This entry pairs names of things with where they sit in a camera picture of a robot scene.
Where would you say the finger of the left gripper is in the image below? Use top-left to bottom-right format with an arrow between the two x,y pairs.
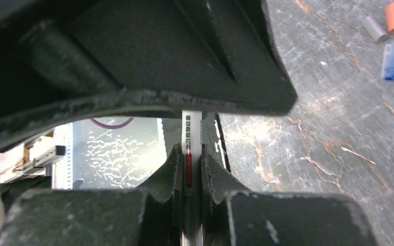
0,1 -> 298,150

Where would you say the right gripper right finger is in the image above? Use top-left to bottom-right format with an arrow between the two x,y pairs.
201,145 -> 377,245

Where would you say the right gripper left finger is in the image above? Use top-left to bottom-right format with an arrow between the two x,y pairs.
0,144 -> 183,245

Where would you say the white marker red label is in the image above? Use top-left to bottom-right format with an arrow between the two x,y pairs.
181,111 -> 204,245

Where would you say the translucent blue pen cap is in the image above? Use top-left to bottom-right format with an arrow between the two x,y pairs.
381,40 -> 394,80

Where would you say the grey pen cap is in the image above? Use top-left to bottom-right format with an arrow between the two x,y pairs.
362,16 -> 389,43

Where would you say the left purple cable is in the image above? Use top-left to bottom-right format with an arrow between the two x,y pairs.
90,117 -> 134,130

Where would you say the slotted cable duct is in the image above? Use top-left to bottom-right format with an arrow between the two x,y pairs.
52,123 -> 73,190

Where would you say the white teleoperation handle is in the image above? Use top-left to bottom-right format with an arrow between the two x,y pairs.
0,136 -> 65,184

